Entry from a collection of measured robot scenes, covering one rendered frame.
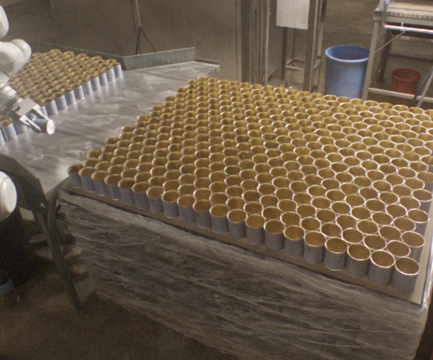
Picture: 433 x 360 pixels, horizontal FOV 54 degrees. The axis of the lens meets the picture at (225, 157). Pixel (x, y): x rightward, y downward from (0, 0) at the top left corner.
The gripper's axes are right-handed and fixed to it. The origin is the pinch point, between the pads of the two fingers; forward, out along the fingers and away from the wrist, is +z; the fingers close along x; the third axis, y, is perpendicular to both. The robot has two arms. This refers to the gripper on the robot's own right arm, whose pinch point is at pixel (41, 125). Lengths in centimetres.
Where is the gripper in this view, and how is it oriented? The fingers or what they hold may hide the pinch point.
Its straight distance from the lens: 216.6
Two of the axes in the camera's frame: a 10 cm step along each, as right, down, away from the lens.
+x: 1.8, -5.5, 8.1
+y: 6.7, -5.3, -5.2
